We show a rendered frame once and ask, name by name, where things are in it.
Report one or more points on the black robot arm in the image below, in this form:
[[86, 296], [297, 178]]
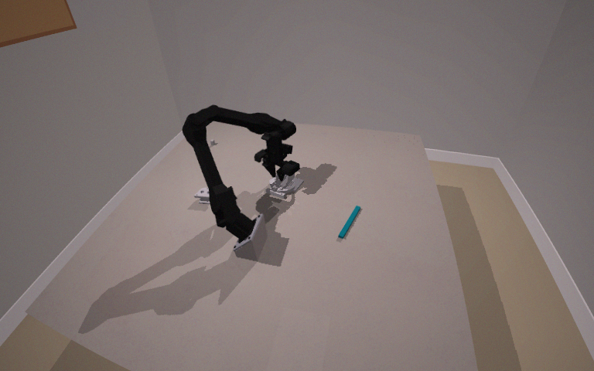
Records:
[[222, 199]]

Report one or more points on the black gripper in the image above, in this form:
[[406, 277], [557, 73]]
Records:
[[273, 157]]

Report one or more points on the teal rectangular bar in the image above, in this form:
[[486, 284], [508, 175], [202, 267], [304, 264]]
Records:
[[349, 222]]

